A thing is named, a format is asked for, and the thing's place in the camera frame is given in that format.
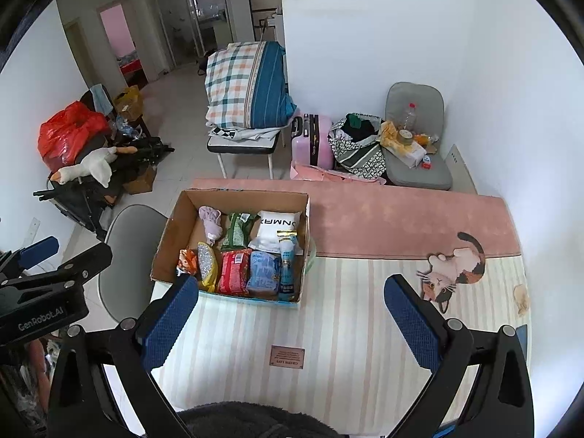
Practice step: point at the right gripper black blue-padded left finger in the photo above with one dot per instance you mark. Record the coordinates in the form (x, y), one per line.
(82, 403)

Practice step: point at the yellow snack bag on chair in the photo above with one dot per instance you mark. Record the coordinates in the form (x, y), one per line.
(410, 148)

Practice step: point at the plaid blue folded quilt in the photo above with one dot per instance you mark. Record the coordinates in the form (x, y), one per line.
(246, 87)

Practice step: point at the orange panda snack bag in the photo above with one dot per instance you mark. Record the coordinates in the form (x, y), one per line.
(187, 263)

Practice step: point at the pink suitcase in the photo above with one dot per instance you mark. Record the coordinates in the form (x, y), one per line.
(309, 141)

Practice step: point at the grey round chair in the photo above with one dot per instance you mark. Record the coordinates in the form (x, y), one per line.
(125, 287)

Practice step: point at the white folding bed table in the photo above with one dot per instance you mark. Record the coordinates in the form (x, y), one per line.
(276, 151)

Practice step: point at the white goose plush toy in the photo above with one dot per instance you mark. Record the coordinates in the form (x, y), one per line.
(96, 164)

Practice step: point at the clear plastic bottle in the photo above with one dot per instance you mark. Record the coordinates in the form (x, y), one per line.
(409, 117)

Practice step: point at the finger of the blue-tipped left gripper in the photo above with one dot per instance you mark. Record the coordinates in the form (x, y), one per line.
(14, 263)

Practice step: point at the slim blue snack packet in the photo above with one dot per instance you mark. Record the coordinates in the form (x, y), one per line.
(287, 245)

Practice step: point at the lilac cloth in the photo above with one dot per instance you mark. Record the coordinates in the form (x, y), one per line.
(212, 222)

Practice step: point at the red snack package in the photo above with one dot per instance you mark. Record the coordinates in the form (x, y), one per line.
(234, 273)

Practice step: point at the light blue tissue pack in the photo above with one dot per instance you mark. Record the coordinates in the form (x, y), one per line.
(264, 273)

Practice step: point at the white pouch black lettering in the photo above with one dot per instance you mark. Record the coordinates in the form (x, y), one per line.
(267, 238)

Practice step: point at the red plastic bag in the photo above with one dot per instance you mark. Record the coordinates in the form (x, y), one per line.
(66, 133)

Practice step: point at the brown cardboard box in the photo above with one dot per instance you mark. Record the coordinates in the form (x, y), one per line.
(184, 229)

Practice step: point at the pink striped cat rug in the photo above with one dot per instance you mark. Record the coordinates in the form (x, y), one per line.
(339, 356)

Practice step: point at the silver yellow scrubber sponge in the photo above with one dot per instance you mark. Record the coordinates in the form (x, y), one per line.
(208, 266)

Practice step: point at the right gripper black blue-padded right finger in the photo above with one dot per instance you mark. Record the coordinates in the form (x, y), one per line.
(479, 385)

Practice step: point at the black white patterned bag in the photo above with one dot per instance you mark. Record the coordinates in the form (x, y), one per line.
(354, 142)

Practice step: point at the grey chair with items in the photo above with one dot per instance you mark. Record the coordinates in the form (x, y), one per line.
(417, 111)

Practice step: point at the green snack bag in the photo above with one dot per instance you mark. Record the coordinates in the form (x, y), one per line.
(240, 225)

